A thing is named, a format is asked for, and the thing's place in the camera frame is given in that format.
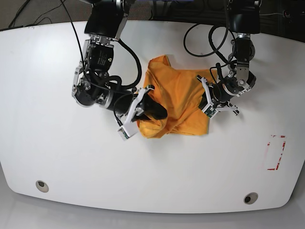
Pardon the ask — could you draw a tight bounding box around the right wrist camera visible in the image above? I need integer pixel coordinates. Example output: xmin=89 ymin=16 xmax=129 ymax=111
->
xmin=117 ymin=123 xmax=138 ymax=141

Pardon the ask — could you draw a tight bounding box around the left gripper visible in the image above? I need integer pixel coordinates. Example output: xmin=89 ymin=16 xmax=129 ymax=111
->
xmin=197 ymin=75 xmax=239 ymax=115

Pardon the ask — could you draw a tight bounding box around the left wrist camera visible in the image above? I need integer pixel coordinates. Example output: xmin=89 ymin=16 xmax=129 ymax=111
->
xmin=202 ymin=104 xmax=218 ymax=119

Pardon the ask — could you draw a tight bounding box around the orange t-shirt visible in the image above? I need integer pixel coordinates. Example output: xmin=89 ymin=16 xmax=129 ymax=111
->
xmin=137 ymin=55 xmax=217 ymax=138

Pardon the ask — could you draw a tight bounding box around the table cable grommet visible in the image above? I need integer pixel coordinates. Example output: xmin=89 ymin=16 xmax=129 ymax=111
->
xmin=36 ymin=180 xmax=49 ymax=193
xmin=244 ymin=192 xmax=258 ymax=205

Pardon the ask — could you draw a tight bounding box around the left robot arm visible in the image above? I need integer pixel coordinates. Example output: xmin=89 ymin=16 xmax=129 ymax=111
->
xmin=197 ymin=0 xmax=261 ymax=118

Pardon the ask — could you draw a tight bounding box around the right table cable grommet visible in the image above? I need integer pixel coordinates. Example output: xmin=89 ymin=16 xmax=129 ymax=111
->
xmin=244 ymin=192 xmax=258 ymax=205

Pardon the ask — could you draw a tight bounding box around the left table cable grommet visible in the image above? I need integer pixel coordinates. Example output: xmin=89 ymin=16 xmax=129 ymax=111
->
xmin=36 ymin=180 xmax=49 ymax=193

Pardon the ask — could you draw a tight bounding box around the white cable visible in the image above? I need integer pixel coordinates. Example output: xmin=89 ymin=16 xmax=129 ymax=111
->
xmin=259 ymin=11 xmax=285 ymax=17

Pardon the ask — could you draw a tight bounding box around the black floor cable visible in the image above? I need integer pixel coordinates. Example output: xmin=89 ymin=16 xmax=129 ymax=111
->
xmin=9 ymin=0 xmax=60 ymax=27

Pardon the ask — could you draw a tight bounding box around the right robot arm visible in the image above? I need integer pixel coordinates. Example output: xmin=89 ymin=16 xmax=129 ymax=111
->
xmin=72 ymin=0 xmax=167 ymax=126

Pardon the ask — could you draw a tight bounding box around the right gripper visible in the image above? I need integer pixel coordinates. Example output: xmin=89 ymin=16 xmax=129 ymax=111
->
xmin=113 ymin=84 xmax=168 ymax=130

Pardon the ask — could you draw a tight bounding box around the red tape rectangle marking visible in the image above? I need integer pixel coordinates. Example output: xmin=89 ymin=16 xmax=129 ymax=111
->
xmin=264 ymin=135 xmax=286 ymax=171

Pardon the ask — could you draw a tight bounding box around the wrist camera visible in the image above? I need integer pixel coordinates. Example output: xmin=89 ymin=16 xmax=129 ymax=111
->
xmin=117 ymin=123 xmax=138 ymax=141
xmin=202 ymin=104 xmax=218 ymax=119

